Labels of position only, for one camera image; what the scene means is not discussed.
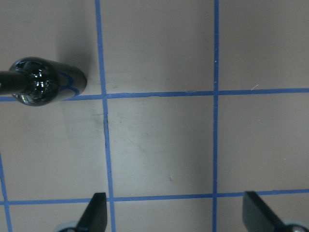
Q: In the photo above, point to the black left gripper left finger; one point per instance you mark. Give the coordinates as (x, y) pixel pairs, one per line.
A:
(94, 218)

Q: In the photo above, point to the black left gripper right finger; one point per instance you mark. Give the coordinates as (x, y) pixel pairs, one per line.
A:
(257, 216)

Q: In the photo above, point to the dark glass wine bottle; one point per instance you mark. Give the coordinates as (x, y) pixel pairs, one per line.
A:
(36, 81)

